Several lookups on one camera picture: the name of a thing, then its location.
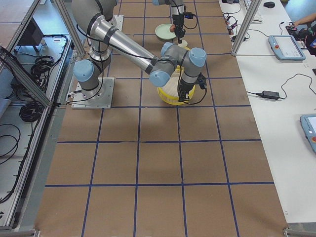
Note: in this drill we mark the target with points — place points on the pale green round plate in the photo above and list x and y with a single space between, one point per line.
162 32

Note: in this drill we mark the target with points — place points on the reddish brown bun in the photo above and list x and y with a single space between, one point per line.
172 28

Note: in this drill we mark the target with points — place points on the blue teach pendant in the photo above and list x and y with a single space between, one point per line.
286 48
308 124

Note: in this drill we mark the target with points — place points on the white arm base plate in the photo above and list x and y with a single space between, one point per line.
99 98

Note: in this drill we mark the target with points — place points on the aluminium frame post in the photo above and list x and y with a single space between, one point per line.
245 26

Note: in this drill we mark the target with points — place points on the black computer mouse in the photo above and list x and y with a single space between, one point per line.
269 4

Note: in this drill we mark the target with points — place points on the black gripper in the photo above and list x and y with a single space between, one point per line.
178 25
183 87

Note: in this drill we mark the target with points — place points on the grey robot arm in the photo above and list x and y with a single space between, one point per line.
94 16
178 16

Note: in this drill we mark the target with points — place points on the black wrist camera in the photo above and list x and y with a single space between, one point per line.
188 15
201 80

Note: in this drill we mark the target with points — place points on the black laptop power brick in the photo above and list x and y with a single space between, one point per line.
268 95

